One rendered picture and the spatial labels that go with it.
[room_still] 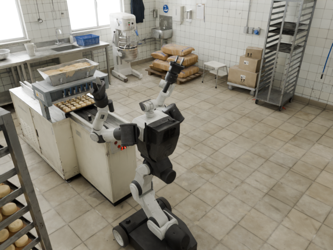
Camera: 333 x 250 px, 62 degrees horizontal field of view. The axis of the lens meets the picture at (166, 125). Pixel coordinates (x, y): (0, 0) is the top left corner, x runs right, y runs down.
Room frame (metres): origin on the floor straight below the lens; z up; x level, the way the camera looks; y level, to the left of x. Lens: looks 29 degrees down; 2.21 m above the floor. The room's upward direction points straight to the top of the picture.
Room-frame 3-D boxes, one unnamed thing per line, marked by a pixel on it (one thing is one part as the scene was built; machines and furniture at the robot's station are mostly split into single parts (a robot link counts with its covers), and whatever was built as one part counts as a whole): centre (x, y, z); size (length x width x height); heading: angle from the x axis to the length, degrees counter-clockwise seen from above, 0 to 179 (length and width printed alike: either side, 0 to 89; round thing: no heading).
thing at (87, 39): (5.83, 1.62, 0.95); 0.40 x 0.30 x 0.14; 138
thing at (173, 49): (6.35, -0.24, 0.62); 0.72 x 0.42 x 0.17; 51
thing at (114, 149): (2.22, 0.42, 0.77); 0.24 x 0.04 x 0.14; 134
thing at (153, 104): (1.78, 0.12, 1.36); 0.10 x 0.07 x 0.09; 133
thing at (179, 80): (6.37, -0.19, 0.06); 1.20 x 0.80 x 0.11; 47
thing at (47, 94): (2.85, 1.03, 1.01); 0.72 x 0.33 x 0.34; 134
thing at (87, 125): (2.82, 1.21, 0.87); 2.01 x 0.03 x 0.07; 44
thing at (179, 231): (1.70, 0.06, 0.19); 0.64 x 0.52 x 0.33; 43
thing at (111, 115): (3.03, 1.00, 0.87); 2.01 x 0.03 x 0.07; 44
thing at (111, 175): (2.48, 0.68, 0.45); 0.70 x 0.34 x 0.90; 44
